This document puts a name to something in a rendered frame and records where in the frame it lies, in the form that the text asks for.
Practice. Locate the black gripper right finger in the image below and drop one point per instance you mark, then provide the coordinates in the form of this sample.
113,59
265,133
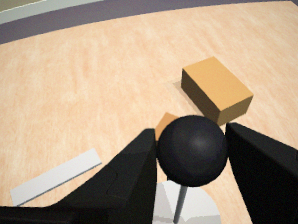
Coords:
266,171

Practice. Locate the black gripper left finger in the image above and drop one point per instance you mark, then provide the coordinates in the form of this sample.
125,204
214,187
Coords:
122,192

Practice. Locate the tan cube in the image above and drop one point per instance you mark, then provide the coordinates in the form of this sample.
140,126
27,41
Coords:
163,122

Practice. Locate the tan rectangular block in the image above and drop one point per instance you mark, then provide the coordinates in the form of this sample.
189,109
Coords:
215,90

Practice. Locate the white flat bar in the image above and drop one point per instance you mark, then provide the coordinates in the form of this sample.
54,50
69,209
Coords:
54,178

